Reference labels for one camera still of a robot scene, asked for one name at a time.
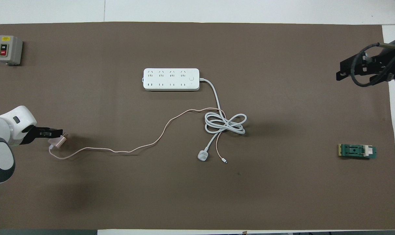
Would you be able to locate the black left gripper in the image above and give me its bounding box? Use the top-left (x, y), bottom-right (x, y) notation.
top-left (21, 125), bottom-right (65, 146)

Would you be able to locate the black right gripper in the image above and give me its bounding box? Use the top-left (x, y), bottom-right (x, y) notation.
top-left (336, 39), bottom-right (395, 82)

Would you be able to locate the pink charger adapter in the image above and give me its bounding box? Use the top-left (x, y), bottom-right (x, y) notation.
top-left (48, 134), bottom-right (68, 150)

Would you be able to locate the pink charging cable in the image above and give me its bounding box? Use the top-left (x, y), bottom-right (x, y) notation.
top-left (49, 107), bottom-right (228, 164)

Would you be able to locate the white power strip with cord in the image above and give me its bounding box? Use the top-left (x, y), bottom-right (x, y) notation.
top-left (143, 68), bottom-right (248, 162)

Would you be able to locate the brown table mat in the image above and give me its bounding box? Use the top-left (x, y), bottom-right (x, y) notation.
top-left (0, 22), bottom-right (395, 230)

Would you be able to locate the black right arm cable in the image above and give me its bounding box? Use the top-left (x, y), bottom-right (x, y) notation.
top-left (350, 42), bottom-right (395, 87)

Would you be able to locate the grey on-off switch box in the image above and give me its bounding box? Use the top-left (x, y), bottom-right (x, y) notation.
top-left (0, 35), bottom-right (23, 66)

